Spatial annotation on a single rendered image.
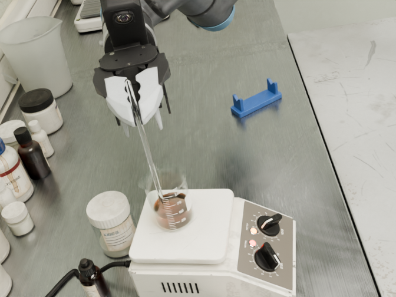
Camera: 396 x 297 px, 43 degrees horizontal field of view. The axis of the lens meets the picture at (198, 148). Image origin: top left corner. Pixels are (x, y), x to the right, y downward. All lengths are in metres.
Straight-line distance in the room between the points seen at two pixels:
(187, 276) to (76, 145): 0.45
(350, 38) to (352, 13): 0.97
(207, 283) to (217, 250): 0.05
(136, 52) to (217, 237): 0.25
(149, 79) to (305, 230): 0.31
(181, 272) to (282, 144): 0.34
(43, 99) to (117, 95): 0.47
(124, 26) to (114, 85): 0.08
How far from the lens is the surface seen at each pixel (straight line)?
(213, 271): 0.62
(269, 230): 0.67
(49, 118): 1.04
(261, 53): 1.16
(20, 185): 0.89
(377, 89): 1.01
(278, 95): 0.99
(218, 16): 0.89
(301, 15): 2.11
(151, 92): 0.56
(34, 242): 0.83
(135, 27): 0.63
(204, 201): 0.67
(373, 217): 0.76
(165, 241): 0.63
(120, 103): 0.56
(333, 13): 2.14
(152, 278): 0.64
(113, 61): 0.64
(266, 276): 0.63
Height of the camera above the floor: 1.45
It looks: 38 degrees down
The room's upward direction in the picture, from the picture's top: 12 degrees counter-clockwise
